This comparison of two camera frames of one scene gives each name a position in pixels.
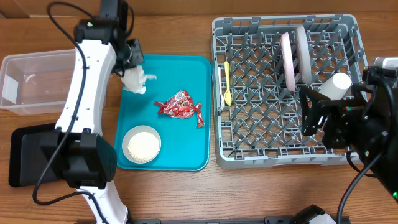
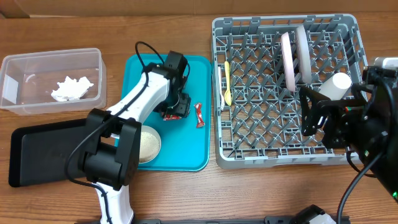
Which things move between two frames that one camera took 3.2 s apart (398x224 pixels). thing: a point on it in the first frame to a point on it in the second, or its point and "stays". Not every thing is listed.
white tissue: [133, 79] to [71, 89]
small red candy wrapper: [199, 121] stays
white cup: [336, 86] stays
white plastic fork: [221, 97] stays
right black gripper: [341, 113] stays
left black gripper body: [130, 56] to [177, 102]
